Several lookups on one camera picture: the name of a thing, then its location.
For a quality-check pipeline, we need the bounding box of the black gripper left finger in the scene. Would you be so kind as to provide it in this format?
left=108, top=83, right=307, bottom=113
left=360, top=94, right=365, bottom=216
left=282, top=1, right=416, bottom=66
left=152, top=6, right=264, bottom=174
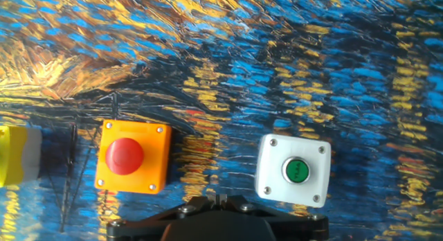
left=106, top=194, right=222, bottom=241

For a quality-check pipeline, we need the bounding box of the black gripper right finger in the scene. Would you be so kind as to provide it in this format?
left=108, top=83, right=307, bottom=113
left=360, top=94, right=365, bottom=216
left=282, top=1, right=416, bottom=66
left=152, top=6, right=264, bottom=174
left=221, top=194, right=329, bottom=241

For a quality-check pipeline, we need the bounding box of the white box small green button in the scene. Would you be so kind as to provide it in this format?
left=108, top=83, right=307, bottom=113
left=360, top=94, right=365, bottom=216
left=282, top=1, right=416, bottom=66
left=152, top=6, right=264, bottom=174
left=254, top=133, right=332, bottom=209

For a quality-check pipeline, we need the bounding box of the orange box red mushroom button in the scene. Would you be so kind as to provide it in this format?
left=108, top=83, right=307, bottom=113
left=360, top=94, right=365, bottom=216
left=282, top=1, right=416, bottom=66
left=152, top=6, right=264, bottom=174
left=93, top=119, right=172, bottom=195

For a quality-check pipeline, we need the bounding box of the yellow box large green button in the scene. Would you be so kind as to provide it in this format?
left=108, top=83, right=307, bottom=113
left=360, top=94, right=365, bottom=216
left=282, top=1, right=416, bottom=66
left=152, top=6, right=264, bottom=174
left=0, top=125, right=43, bottom=188

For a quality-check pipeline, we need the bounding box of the starry night painted cloth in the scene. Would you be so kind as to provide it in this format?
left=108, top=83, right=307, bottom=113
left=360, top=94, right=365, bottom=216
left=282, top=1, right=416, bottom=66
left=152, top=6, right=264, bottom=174
left=0, top=0, right=443, bottom=241

